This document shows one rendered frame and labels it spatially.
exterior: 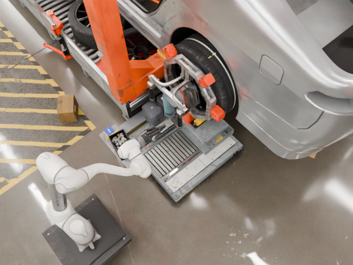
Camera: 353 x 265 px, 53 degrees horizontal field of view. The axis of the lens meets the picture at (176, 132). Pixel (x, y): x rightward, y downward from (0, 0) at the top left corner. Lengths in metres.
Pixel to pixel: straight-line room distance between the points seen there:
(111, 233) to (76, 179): 0.81
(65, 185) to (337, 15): 2.54
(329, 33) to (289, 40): 1.29
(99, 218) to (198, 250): 0.86
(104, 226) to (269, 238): 1.37
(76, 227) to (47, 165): 0.60
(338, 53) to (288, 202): 1.32
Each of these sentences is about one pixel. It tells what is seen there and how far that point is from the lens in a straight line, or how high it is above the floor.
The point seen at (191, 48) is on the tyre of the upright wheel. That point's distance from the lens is 2.60.
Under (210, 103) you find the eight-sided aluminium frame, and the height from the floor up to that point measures 0.96.
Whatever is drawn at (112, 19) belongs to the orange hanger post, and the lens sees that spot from 2.50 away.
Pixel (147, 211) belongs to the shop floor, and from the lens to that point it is 3.23.
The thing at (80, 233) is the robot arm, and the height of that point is 0.57.
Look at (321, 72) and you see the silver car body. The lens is 1.97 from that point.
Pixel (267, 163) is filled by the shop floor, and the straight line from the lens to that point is 3.47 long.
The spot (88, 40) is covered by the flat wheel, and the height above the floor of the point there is 0.40.
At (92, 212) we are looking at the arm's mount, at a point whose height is 0.33.
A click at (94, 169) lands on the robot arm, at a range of 2.31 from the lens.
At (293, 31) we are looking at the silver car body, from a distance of 2.03.
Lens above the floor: 3.06
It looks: 60 degrees down
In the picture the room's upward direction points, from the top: 3 degrees counter-clockwise
